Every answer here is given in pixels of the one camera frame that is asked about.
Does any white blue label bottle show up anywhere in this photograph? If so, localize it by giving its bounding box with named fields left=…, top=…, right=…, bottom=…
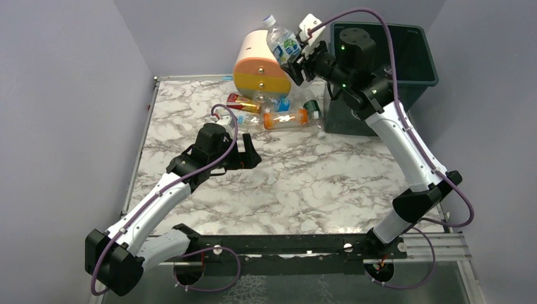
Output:
left=262, top=15, right=301, bottom=65

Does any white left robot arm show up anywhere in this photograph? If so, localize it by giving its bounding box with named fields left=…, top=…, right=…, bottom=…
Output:
left=84, top=121, right=262, bottom=296

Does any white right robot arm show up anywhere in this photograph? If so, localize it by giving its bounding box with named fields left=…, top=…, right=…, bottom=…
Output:
left=281, top=28, right=462, bottom=252

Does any green label bottle by bin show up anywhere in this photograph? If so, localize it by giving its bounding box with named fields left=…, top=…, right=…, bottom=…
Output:
left=303, top=99, right=322, bottom=121

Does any dark green plastic bin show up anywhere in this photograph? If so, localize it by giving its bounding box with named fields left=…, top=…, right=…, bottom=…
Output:
left=323, top=22, right=439, bottom=137

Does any cream orange round drawer box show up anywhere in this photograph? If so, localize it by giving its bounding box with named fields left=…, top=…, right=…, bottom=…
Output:
left=232, top=30, right=291, bottom=98

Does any white label long bottle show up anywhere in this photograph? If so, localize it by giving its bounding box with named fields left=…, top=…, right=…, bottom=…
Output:
left=235, top=113, right=262, bottom=127

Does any blue cap clear bottle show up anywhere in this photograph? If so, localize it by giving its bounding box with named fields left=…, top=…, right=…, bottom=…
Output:
left=253, top=91, right=291, bottom=114

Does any red gold label bottle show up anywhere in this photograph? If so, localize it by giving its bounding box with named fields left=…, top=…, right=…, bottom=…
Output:
left=226, top=93, right=262, bottom=114

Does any orange label clear bottle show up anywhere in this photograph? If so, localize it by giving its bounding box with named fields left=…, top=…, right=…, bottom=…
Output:
left=263, top=108, right=308, bottom=130

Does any clear bottle green-white cap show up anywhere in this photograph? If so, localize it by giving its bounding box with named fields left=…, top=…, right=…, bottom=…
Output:
left=310, top=119, right=326, bottom=139

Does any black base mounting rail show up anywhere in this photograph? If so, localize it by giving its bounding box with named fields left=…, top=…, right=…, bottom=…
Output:
left=170, top=224, right=407, bottom=283

